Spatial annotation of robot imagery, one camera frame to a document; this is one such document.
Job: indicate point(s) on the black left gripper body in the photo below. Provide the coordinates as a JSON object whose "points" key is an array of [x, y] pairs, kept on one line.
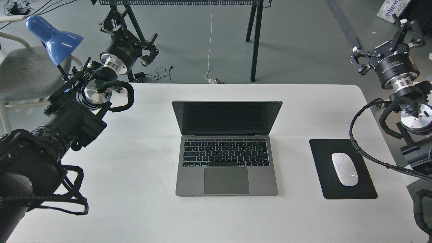
{"points": [[121, 53]]}

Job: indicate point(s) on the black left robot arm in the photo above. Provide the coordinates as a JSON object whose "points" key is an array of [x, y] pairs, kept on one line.
{"points": [[31, 168]]}

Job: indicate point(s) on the black mouse pad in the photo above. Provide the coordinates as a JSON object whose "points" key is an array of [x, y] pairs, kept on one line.
{"points": [[332, 188]]}

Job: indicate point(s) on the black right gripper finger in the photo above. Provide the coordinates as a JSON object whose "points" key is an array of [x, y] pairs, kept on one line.
{"points": [[405, 26], [363, 60]]}

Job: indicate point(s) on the white computer mouse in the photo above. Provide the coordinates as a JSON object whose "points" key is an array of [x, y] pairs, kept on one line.
{"points": [[345, 169]]}

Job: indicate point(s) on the black metal table frame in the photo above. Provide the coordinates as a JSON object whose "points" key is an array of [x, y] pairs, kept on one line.
{"points": [[201, 42]]}

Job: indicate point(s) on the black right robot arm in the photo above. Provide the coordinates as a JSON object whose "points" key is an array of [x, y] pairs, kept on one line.
{"points": [[408, 115]]}

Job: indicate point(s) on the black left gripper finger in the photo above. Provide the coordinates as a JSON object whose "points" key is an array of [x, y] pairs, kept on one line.
{"points": [[115, 19], [151, 47]]}

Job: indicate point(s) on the grey laptop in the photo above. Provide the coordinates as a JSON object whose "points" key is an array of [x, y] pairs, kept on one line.
{"points": [[225, 149]]}

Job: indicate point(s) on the grey chair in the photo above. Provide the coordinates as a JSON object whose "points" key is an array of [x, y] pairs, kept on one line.
{"points": [[28, 76]]}

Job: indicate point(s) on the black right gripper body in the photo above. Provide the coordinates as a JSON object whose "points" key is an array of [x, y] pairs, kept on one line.
{"points": [[393, 63]]}

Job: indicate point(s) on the blue desk lamp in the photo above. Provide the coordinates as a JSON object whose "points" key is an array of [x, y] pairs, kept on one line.
{"points": [[59, 44]]}

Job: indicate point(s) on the white printed box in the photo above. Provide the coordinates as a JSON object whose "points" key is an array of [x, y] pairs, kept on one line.
{"points": [[390, 7]]}

